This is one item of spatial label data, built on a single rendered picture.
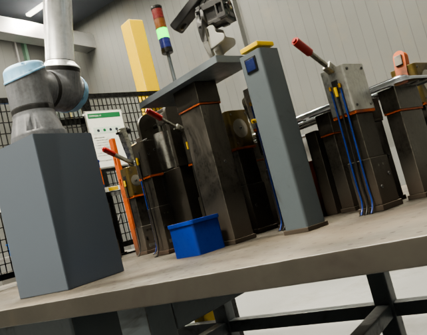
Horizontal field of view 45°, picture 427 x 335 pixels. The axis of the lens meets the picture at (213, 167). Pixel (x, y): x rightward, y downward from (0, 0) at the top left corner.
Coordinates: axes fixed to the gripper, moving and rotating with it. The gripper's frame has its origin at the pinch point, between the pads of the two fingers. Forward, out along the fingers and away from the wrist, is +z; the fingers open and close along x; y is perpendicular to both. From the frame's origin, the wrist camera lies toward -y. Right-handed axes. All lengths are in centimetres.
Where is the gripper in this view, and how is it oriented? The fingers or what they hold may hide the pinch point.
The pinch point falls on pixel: (215, 59)
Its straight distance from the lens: 136.4
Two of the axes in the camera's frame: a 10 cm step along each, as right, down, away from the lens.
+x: 4.5, -0.4, 8.9
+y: 8.6, -2.7, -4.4
